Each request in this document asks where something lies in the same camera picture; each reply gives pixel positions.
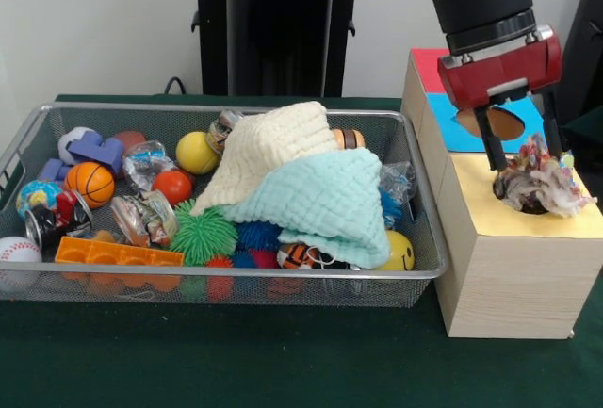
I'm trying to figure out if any red rubber ball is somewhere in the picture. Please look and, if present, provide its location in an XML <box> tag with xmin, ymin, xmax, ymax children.
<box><xmin>151</xmin><ymin>170</ymin><xmax>195</xmax><ymax>208</ymax></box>

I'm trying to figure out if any black looped cable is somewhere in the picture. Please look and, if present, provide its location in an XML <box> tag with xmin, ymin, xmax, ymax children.
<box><xmin>163</xmin><ymin>75</ymin><xmax>190</xmax><ymax>96</ymax></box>

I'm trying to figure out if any plain yellow ball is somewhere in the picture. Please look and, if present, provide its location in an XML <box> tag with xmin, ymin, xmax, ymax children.
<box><xmin>175</xmin><ymin>131</ymin><xmax>222</xmax><ymax>176</ymax></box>

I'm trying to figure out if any cream knitted cloth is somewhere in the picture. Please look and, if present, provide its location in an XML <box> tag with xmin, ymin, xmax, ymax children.
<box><xmin>190</xmin><ymin>100</ymin><xmax>341</xmax><ymax>216</ymax></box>

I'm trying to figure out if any yellow smiley ball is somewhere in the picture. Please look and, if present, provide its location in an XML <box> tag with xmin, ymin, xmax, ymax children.
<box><xmin>385</xmin><ymin>229</ymin><xmax>416</xmax><ymax>272</ymax></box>

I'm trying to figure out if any multicoloured frayed cloth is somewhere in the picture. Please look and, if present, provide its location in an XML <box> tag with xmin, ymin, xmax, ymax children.
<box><xmin>492</xmin><ymin>133</ymin><xmax>598</xmax><ymax>219</ymax></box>

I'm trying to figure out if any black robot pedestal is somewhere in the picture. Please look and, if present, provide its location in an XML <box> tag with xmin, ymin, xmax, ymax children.
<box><xmin>181</xmin><ymin>0</ymin><xmax>381</xmax><ymax>98</ymax></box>

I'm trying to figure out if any orange plastic tray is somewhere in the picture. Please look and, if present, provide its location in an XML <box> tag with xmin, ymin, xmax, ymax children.
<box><xmin>54</xmin><ymin>237</ymin><xmax>185</xmax><ymax>292</ymax></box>

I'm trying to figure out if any green spiky ball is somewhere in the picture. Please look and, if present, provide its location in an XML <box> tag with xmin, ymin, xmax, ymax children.
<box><xmin>170</xmin><ymin>198</ymin><xmax>239</xmax><ymax>267</ymax></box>

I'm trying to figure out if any globe print ball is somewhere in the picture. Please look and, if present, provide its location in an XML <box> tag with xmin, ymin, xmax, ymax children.
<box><xmin>16</xmin><ymin>180</ymin><xmax>65</xmax><ymax>220</ymax></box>

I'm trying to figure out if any wire mesh bin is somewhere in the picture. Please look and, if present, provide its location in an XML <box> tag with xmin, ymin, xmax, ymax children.
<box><xmin>0</xmin><ymin>101</ymin><xmax>449</xmax><ymax>308</ymax></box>

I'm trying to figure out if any light blue muslin cloth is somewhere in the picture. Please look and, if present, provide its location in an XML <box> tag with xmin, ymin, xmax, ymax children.
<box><xmin>225</xmin><ymin>147</ymin><xmax>392</xmax><ymax>270</ymax></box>

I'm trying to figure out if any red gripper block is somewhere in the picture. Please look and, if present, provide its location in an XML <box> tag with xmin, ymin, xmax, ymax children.
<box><xmin>436</xmin><ymin>30</ymin><xmax>565</xmax><ymax>172</ymax></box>

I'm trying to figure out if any wooden box with three holes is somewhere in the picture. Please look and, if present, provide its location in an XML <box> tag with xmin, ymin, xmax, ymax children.
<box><xmin>399</xmin><ymin>47</ymin><xmax>603</xmax><ymax>339</ymax></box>

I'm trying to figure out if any orange basketball toy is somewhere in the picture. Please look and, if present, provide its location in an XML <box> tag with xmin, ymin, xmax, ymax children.
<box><xmin>64</xmin><ymin>161</ymin><xmax>117</xmax><ymax>210</ymax></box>

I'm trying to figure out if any white baseball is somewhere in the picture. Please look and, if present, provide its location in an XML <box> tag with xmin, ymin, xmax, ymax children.
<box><xmin>0</xmin><ymin>237</ymin><xmax>43</xmax><ymax>289</ymax></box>

